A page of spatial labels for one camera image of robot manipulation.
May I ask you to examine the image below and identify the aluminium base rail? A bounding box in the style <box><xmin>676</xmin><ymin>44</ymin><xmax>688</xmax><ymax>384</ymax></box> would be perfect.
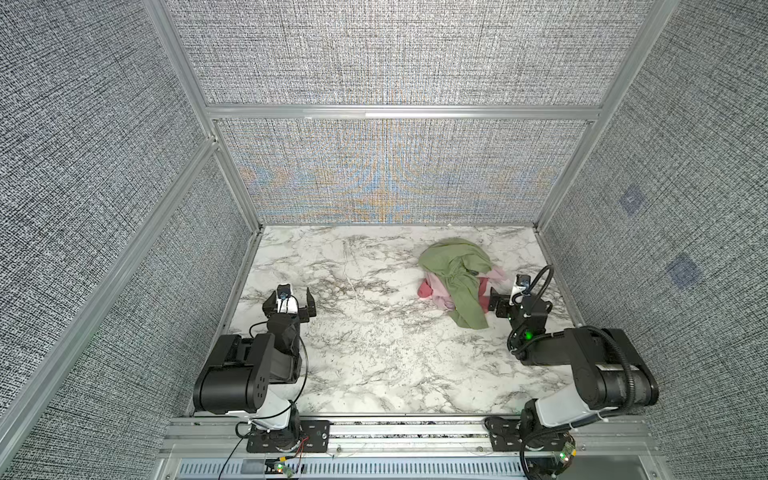
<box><xmin>150</xmin><ymin>414</ymin><xmax>673</xmax><ymax>479</ymax></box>

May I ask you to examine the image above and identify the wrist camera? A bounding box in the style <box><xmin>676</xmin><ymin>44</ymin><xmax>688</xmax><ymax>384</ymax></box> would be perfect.
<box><xmin>509</xmin><ymin>274</ymin><xmax>531</xmax><ymax>305</ymax></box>
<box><xmin>276</xmin><ymin>284</ymin><xmax>292</xmax><ymax>300</ymax></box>

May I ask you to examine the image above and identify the light pink cloth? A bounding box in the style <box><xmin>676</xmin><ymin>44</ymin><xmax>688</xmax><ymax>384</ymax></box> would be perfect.
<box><xmin>417</xmin><ymin>266</ymin><xmax>507</xmax><ymax>313</ymax></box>

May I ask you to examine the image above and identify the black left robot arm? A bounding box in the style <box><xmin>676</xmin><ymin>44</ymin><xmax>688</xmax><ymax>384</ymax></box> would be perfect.
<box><xmin>193</xmin><ymin>284</ymin><xmax>317</xmax><ymax>454</ymax></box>

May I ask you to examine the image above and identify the dark pink cloth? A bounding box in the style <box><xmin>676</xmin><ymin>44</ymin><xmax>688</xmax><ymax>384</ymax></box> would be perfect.
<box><xmin>417</xmin><ymin>273</ymin><xmax>489</xmax><ymax>313</ymax></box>

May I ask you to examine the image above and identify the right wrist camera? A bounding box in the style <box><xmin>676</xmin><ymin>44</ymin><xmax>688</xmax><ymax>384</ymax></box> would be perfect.
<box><xmin>509</xmin><ymin>274</ymin><xmax>531</xmax><ymax>305</ymax></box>

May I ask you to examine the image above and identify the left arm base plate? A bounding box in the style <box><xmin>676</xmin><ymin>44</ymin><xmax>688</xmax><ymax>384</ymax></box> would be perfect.
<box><xmin>246</xmin><ymin>420</ymin><xmax>331</xmax><ymax>455</ymax></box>

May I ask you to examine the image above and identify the aluminium enclosure frame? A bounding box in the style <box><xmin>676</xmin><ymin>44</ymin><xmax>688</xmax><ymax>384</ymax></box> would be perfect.
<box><xmin>1</xmin><ymin>1</ymin><xmax>675</xmax><ymax>468</ymax></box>

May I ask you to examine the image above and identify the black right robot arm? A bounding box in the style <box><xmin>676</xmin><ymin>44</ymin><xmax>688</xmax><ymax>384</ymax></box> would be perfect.
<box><xmin>485</xmin><ymin>290</ymin><xmax>660</xmax><ymax>450</ymax></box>

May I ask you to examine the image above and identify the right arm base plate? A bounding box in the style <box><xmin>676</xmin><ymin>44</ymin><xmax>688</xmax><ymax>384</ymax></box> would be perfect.
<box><xmin>482</xmin><ymin>416</ymin><xmax>575</xmax><ymax>452</ymax></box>

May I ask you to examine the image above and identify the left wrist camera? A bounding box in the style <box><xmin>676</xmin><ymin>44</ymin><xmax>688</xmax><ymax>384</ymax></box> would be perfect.
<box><xmin>276</xmin><ymin>284</ymin><xmax>292</xmax><ymax>300</ymax></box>

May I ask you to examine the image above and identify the green cloth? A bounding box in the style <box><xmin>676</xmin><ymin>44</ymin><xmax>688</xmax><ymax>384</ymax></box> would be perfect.
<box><xmin>418</xmin><ymin>238</ymin><xmax>494</xmax><ymax>330</ymax></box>

